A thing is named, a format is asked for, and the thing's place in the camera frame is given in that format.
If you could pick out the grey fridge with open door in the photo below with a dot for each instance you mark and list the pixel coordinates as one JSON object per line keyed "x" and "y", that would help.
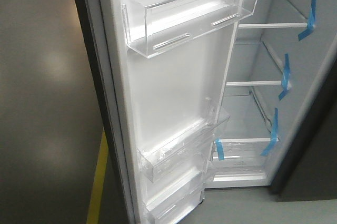
{"x": 280, "y": 95}

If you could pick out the clear lower door bin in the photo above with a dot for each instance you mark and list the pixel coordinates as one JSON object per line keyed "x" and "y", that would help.
{"x": 162, "y": 160}

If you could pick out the clear door bin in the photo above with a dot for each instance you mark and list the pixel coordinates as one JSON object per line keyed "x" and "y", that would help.
{"x": 162, "y": 160}
{"x": 153, "y": 27}

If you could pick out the clear upper door bin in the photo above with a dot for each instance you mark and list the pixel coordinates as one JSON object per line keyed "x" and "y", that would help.
{"x": 153, "y": 27}

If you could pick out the white open fridge door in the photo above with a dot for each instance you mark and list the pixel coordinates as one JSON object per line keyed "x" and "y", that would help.
{"x": 146, "y": 102}

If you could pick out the yellow floor tape line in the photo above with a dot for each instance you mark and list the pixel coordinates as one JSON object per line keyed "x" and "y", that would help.
{"x": 53, "y": 151}

